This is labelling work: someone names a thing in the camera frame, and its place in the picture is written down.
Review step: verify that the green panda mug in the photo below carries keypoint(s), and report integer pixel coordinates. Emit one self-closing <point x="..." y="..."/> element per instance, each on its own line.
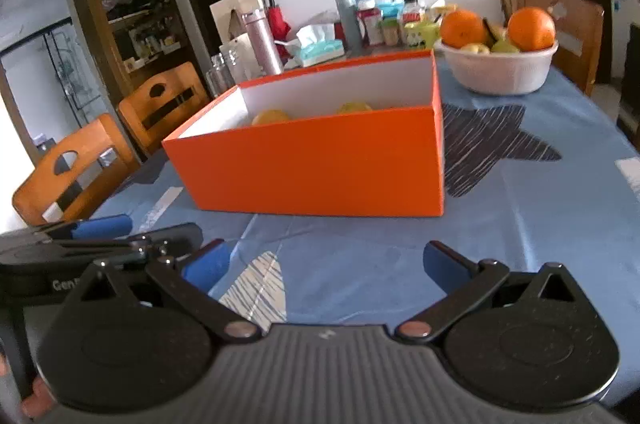
<point x="421" y="35"/>

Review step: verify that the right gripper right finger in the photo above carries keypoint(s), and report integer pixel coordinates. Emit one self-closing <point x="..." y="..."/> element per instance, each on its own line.
<point x="467" y="286"/>

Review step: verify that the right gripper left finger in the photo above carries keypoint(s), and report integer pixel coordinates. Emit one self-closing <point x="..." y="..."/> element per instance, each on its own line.
<point x="187" y="280"/>

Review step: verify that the beige paper bag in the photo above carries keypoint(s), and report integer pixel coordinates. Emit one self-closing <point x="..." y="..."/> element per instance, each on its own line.
<point x="227" y="16"/>

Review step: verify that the grey-blue tall bottle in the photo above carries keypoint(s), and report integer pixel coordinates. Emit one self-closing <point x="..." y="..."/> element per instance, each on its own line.
<point x="346" y="9"/>

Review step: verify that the orange cardboard box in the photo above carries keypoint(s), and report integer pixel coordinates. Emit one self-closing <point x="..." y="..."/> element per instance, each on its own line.
<point x="389" y="162"/>

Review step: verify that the brown wooden shelf cabinet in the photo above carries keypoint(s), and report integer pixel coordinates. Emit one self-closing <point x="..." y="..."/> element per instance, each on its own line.
<point x="100" y="19"/>

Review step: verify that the red folded umbrella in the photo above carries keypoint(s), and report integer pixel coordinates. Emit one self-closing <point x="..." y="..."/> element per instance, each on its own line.
<point x="278" y="26"/>

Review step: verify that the orange in basket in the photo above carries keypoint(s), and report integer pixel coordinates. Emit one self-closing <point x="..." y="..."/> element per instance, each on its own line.
<point x="462" y="27"/>
<point x="531" y="29"/>

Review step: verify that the white plastic colander basket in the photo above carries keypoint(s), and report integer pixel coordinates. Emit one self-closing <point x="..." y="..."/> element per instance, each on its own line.
<point x="499" y="74"/>

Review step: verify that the white-label medicine bottle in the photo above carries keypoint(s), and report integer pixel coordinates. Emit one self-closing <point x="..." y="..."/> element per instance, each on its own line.
<point x="412" y="11"/>

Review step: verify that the clear glass mug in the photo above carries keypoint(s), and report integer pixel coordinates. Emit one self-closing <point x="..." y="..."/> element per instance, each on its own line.
<point x="219" y="77"/>

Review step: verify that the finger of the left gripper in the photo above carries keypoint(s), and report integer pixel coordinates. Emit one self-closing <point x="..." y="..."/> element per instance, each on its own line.
<point x="110" y="227"/>
<point x="176" y="241"/>

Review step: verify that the yellow pear in box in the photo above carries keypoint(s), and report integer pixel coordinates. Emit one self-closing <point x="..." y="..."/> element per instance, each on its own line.
<point x="270" y="116"/>

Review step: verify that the pink thermos bottle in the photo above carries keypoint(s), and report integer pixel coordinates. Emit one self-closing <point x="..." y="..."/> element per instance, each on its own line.
<point x="258" y="29"/>

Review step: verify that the right orange in basket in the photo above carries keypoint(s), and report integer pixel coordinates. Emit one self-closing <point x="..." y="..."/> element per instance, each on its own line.
<point x="531" y="29"/>

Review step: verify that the small brown spice jar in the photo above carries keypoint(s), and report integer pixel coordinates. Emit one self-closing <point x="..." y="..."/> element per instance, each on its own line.
<point x="390" y="31"/>

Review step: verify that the blue tablecloth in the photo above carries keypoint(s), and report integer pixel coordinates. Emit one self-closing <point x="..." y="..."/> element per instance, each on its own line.
<point x="581" y="210"/>

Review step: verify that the left orange in basket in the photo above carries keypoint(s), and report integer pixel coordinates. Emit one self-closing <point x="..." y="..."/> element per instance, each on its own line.
<point x="462" y="27"/>

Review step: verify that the yellow fruit in box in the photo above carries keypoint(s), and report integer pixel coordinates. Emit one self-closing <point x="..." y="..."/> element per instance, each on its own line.
<point x="354" y="107"/>

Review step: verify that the green pear in basket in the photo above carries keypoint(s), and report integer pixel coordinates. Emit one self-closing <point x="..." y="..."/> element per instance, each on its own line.
<point x="504" y="46"/>

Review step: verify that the person's left hand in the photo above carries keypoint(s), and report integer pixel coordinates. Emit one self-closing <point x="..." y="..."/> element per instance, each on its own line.
<point x="38" y="402"/>

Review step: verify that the wooden chair right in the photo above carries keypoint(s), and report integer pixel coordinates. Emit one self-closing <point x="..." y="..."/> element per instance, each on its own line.
<point x="579" y="26"/>

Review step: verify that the red supplement jar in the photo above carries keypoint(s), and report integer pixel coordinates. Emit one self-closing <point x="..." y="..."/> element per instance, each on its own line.
<point x="371" y="19"/>

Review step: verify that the yellow apple in basket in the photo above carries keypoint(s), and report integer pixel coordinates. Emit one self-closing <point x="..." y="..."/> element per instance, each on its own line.
<point x="476" y="48"/>

